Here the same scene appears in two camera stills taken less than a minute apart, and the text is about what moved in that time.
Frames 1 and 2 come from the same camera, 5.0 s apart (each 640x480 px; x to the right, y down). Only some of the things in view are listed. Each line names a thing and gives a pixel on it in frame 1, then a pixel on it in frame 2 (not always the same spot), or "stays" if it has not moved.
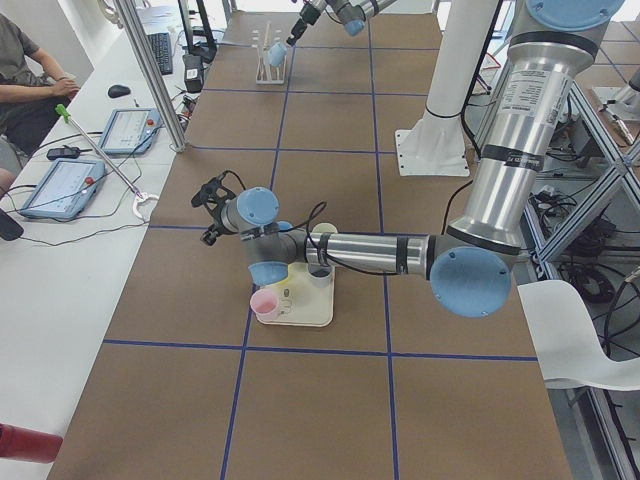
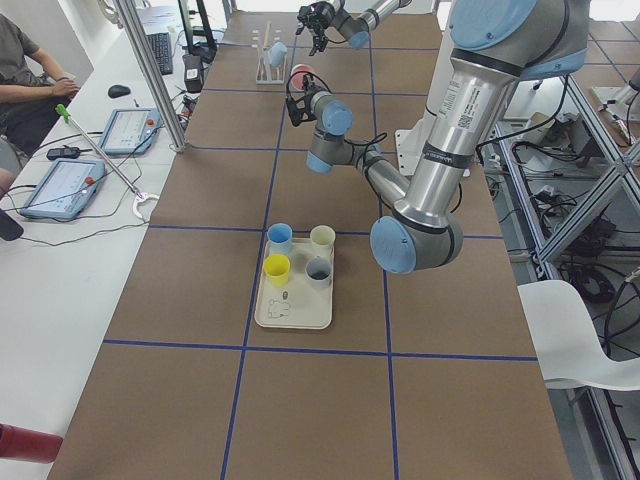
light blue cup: x=276 y=54 stays
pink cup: x=264 y=301 → x=297 y=75
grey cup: x=321 y=274 stays
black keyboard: x=162 y=46 stays
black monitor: x=206 y=52 stays
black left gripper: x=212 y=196 → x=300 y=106
